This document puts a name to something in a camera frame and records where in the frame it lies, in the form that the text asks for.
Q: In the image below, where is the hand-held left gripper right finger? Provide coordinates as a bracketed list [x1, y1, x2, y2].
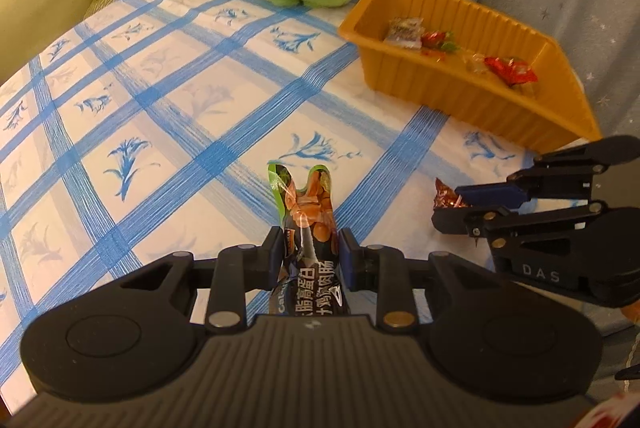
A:
[339, 229, 523, 334]

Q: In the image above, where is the red-brown snack packet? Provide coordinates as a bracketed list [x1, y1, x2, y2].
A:
[432, 177, 472, 212]

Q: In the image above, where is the green sofa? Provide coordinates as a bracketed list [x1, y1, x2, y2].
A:
[0, 0, 93, 84]

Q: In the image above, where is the small red dark-print packet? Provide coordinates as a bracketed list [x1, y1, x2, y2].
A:
[420, 30, 454, 50]

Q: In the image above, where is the dark sausage packet green edge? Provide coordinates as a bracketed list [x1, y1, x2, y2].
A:
[267, 163, 351, 316]

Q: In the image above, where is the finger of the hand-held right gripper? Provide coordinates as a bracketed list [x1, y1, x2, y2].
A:
[431, 202, 609, 240]
[455, 135, 640, 209]

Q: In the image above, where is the clear seaweed snack packet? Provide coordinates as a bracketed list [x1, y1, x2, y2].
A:
[384, 16, 425, 49]

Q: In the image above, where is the red candy packet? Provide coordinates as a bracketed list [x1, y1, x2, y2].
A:
[483, 56, 539, 88]

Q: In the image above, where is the blue checked floral tablecloth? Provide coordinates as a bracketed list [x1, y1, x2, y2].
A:
[0, 0, 586, 409]

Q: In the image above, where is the small tan candy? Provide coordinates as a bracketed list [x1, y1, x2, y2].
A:
[465, 53, 496, 74]

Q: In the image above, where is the yellow plastic tray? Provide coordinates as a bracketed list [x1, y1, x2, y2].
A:
[338, 0, 603, 151]

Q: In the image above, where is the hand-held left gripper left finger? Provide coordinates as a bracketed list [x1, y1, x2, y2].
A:
[95, 226, 286, 334]

